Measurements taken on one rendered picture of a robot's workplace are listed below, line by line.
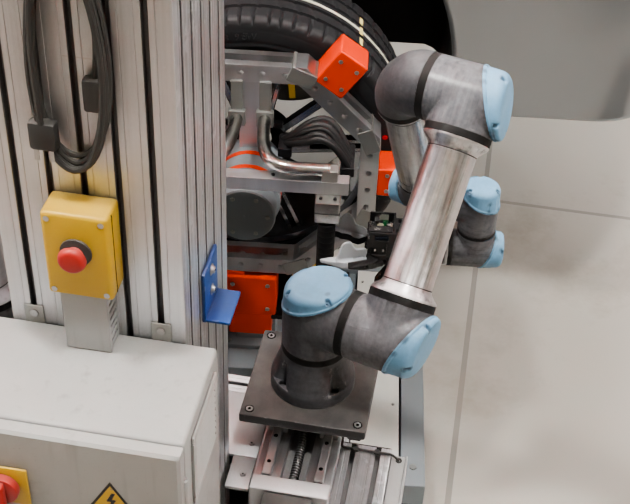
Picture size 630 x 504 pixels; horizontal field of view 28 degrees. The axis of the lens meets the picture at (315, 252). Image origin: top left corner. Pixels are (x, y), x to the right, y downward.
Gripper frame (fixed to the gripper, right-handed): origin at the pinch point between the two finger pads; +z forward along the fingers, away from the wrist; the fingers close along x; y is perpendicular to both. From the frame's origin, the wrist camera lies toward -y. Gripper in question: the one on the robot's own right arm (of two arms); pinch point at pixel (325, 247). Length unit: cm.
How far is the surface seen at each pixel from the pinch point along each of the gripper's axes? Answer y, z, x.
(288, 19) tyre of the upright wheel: 34.2, 10.3, -30.5
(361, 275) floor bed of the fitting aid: -75, -10, -81
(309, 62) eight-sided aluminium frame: 28.7, 5.5, -23.4
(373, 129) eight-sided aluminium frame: 14.9, -8.4, -21.4
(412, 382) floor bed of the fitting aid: -75, -24, -39
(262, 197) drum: 7.0, 13.3, -6.1
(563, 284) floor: -83, -70, -92
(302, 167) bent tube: 17.9, 5.2, -2.0
